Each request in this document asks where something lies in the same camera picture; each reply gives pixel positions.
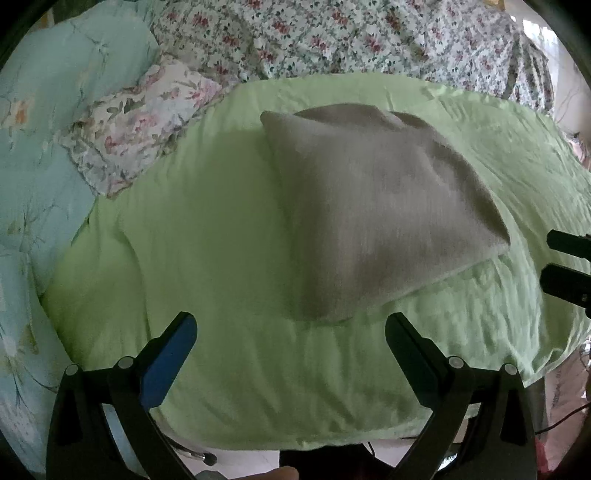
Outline grey towel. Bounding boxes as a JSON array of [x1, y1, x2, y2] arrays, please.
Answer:
[[260, 104, 511, 323]]

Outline light green blanket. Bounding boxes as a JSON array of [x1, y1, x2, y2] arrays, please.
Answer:
[[39, 74, 591, 450]]

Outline pastel floral pillow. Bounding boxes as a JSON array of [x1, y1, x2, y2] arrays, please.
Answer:
[[60, 58, 236, 199]]

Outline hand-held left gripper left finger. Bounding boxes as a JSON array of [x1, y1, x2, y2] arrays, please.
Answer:
[[46, 311, 198, 480]]

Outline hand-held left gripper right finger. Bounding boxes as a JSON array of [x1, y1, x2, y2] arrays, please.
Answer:
[[385, 312, 539, 480]]

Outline thin dark cable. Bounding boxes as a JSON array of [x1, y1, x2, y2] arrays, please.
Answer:
[[538, 399, 591, 435]]

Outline red rose floral quilt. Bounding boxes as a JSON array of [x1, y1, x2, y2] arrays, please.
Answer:
[[152, 0, 555, 115]]

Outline teal floral quilt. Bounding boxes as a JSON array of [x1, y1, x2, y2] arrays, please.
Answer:
[[0, 9, 160, 467]]

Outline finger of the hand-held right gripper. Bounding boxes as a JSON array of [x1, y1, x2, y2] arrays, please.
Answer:
[[546, 229, 591, 260], [540, 264, 591, 319]]

